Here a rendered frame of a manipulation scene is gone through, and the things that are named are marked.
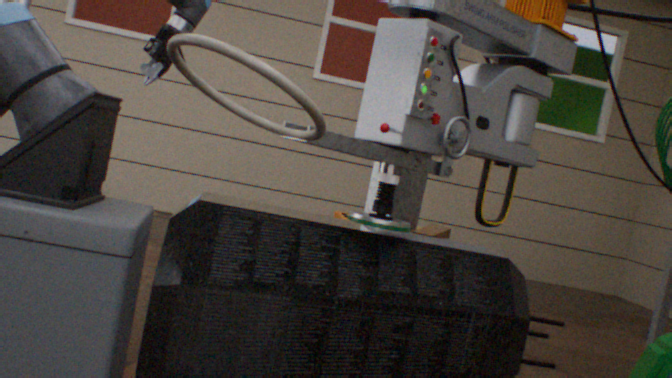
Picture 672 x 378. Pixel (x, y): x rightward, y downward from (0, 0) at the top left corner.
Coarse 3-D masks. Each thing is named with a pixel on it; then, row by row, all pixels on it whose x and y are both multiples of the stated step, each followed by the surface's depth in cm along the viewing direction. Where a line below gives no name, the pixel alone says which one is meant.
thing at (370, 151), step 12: (312, 144) 226; (324, 144) 216; (336, 144) 219; (348, 144) 223; (360, 144) 226; (372, 144) 230; (360, 156) 243; (372, 156) 231; (384, 156) 235; (396, 156) 239; (408, 156) 243; (420, 156) 248; (408, 168) 245; (420, 168) 249; (432, 168) 253
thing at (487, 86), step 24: (456, 72) 244; (480, 72) 273; (504, 72) 268; (528, 72) 277; (456, 96) 249; (480, 96) 259; (504, 96) 269; (480, 120) 261; (504, 120) 272; (480, 144) 264; (504, 144) 275; (528, 168) 294
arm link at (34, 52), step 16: (0, 16) 143; (16, 16) 145; (32, 16) 149; (0, 32) 143; (16, 32) 144; (32, 32) 146; (0, 48) 143; (16, 48) 143; (32, 48) 145; (48, 48) 148; (0, 64) 143; (16, 64) 143; (32, 64) 144; (48, 64) 146; (0, 80) 144; (16, 80) 143; (0, 96) 148
